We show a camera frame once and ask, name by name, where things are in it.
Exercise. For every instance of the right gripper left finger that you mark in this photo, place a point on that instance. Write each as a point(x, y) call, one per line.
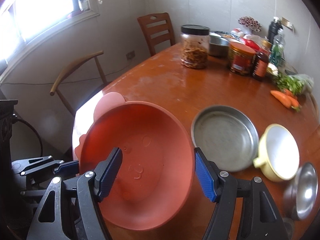
point(92, 187)

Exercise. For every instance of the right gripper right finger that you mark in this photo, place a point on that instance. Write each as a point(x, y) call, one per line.
point(219, 190)

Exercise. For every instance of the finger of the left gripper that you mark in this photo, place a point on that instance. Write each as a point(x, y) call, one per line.
point(68, 169)

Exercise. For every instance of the round metal pan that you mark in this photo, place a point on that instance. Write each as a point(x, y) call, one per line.
point(226, 136)

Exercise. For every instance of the yellow bowl with handle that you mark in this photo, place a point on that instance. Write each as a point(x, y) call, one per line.
point(278, 154)

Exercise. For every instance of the deep stainless steel bowl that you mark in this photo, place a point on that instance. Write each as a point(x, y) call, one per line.
point(300, 196)

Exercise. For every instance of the front orange carrot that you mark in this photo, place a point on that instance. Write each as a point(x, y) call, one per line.
point(282, 98)

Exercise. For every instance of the orange carrot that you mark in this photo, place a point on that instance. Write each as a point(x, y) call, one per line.
point(294, 102)
point(282, 98)

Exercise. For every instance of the rear orange carrot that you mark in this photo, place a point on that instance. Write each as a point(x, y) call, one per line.
point(294, 102)

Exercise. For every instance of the bag of green vegetables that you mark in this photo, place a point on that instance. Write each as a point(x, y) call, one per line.
point(297, 84)

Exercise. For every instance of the brown sauce bottle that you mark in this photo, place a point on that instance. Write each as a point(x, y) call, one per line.
point(261, 63)

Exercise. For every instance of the red lidded tin jar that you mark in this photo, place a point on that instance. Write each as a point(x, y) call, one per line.
point(240, 58)

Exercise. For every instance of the metal bowl behind jars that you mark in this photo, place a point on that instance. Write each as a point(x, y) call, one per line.
point(218, 46)

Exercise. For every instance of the clear bottle with green contents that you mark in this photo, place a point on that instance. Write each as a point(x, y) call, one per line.
point(277, 49)

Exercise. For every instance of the red snack package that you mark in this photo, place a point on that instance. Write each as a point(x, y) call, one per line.
point(250, 44)

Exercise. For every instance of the plastic jar with black lid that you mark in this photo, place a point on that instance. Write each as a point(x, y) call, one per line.
point(195, 46)

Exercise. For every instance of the window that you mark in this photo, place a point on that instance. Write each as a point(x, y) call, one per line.
point(26, 23)

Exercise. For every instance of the brown wooden slat chair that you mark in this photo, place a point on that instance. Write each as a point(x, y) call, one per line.
point(156, 28)

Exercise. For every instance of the black thermos bottle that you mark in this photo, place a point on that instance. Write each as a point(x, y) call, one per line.
point(274, 26)

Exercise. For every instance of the low wall outlet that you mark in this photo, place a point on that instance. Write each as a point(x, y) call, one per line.
point(130, 55)

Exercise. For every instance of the wall power socket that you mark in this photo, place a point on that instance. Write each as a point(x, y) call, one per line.
point(286, 23)

